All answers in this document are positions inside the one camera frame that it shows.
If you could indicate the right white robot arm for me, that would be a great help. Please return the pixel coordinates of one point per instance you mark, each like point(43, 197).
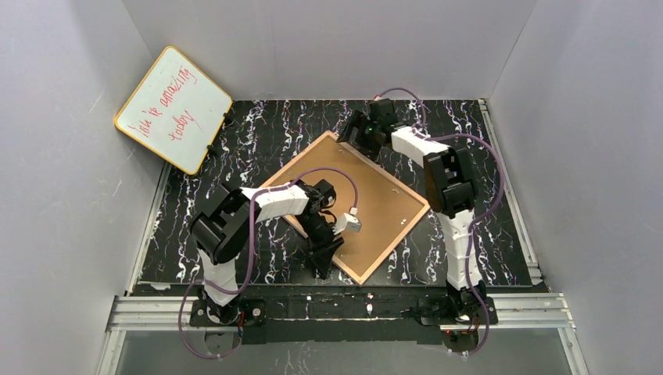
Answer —
point(450, 191)

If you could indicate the aluminium rail base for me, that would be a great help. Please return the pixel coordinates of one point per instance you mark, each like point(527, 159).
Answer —
point(331, 325)

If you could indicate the whiteboard with red writing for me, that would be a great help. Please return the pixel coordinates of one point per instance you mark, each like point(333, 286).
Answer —
point(175, 111)

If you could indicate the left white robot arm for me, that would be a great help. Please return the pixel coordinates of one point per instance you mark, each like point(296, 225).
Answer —
point(227, 224)

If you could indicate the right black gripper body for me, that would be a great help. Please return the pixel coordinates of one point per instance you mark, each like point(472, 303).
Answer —
point(357, 131)

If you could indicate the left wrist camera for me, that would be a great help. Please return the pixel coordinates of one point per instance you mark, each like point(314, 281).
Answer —
point(347, 221)

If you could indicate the frame backing board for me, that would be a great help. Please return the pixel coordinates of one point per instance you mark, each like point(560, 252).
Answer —
point(373, 196)

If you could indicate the wooden picture frame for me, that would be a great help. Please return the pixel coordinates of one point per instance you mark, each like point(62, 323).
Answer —
point(362, 259)

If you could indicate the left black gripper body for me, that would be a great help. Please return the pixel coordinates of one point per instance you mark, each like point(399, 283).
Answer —
point(321, 240)

